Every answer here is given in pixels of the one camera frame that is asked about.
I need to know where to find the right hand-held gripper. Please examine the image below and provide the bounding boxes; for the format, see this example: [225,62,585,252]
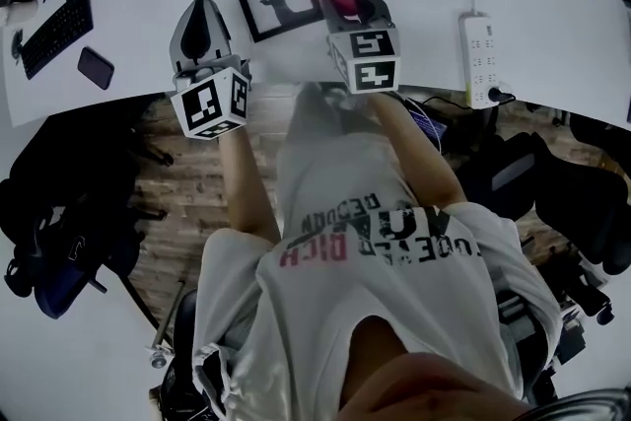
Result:
[319,0,399,95]

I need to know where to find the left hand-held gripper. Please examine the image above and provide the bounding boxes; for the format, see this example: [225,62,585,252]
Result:
[169,0,252,142]

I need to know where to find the person's right forearm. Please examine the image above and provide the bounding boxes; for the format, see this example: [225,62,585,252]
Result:
[369,91,467,208]

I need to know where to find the person's left forearm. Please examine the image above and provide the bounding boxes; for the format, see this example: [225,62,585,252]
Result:
[216,130,280,243]

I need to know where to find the white table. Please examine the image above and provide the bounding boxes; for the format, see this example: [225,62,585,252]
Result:
[0,122,164,421]
[0,0,631,129]

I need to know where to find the smartphone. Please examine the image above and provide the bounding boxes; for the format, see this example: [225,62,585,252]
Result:
[77,45,115,91]

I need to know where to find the black device with blue screen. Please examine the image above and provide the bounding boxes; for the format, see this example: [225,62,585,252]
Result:
[403,96,450,139]

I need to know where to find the white power strip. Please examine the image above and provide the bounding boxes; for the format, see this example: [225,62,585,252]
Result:
[457,12,499,109]

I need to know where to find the black keyboard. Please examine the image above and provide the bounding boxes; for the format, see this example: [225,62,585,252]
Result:
[20,0,95,81]

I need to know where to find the black plug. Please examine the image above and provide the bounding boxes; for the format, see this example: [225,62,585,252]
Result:
[485,86,517,105]

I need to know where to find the black office chair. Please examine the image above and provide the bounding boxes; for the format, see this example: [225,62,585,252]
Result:
[0,96,174,321]
[453,107,631,326]

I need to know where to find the blue jacket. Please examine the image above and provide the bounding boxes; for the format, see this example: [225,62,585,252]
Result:
[32,255,100,321]

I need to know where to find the person's white printed t-shirt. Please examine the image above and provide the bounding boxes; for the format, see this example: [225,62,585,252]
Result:
[191,81,563,421]

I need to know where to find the person's neck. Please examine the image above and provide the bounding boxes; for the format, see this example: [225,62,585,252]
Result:
[337,315,543,421]

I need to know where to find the grey head mount rim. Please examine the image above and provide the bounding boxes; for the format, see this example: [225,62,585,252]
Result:
[512,386,631,421]

